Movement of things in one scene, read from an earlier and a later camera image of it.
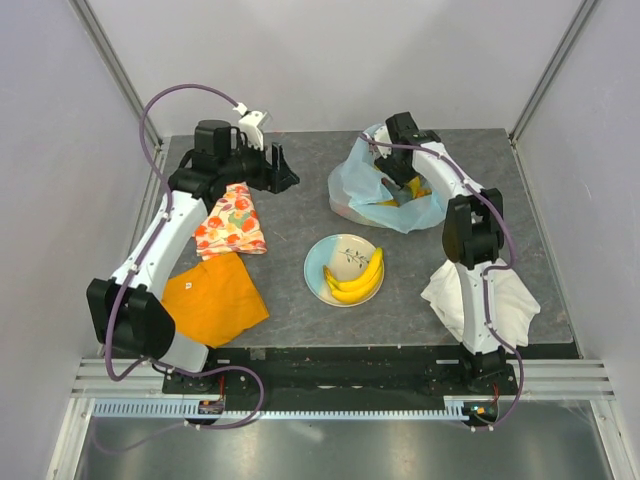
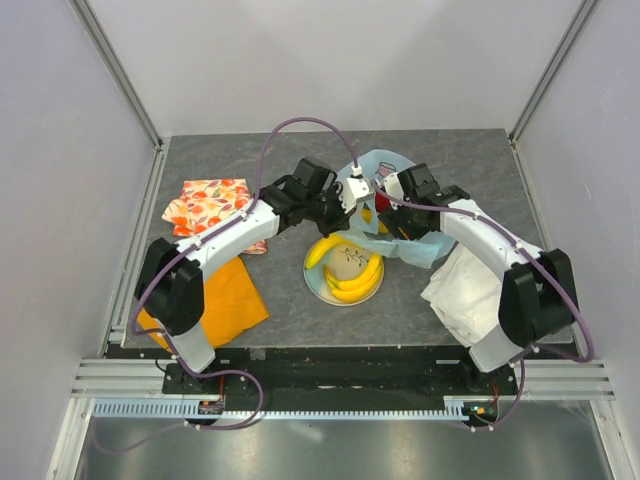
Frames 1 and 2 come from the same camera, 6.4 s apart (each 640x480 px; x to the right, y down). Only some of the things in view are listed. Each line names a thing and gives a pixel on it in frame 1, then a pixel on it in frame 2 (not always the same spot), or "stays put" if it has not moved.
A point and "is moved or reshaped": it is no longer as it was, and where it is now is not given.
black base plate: x=340 y=373 stays put
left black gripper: x=267 y=175 to x=341 y=221
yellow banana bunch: x=356 y=287 stays put
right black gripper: x=384 y=165 to x=391 y=219
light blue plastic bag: x=360 y=194 is moved or reshaped
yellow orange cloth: x=214 y=301 stays put
